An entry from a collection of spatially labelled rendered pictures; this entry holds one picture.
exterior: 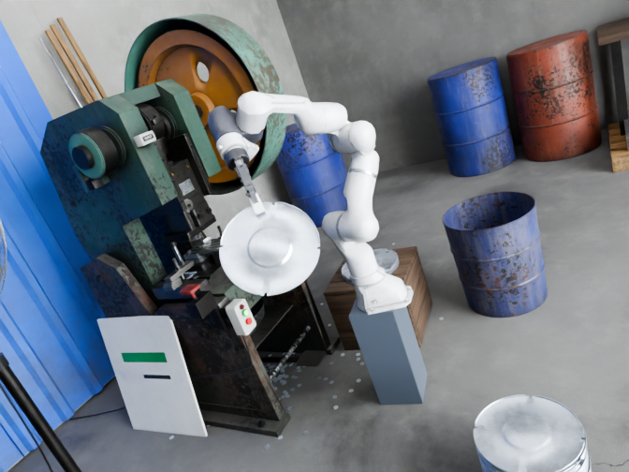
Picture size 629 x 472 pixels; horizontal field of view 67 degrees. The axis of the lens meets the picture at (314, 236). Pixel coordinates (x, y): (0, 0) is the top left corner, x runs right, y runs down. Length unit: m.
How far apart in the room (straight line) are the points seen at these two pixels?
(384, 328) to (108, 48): 2.70
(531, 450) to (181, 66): 2.05
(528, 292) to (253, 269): 1.44
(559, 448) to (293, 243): 0.90
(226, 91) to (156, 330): 1.13
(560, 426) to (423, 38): 3.93
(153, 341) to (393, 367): 1.09
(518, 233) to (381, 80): 3.17
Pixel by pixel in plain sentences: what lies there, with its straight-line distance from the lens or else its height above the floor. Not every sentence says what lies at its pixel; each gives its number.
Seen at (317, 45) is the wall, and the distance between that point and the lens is 5.32.
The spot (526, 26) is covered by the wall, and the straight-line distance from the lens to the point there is 4.75.
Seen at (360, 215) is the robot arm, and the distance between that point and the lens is 1.67.
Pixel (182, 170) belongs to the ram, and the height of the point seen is 1.13.
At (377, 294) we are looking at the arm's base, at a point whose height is 0.51.
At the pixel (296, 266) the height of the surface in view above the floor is 0.88.
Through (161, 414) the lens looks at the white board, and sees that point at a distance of 2.55.
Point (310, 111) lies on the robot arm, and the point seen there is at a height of 1.22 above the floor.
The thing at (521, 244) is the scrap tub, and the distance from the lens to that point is 2.27.
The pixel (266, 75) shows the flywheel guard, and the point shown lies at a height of 1.38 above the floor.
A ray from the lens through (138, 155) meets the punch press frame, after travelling 1.93.
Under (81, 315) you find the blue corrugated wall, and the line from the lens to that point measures 3.19.
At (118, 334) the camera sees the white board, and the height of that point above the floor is 0.51.
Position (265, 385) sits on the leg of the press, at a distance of 2.11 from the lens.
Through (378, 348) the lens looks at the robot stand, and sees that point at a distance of 1.92.
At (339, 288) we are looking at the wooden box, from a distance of 2.30.
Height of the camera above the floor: 1.39
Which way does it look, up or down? 20 degrees down
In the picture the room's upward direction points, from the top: 20 degrees counter-clockwise
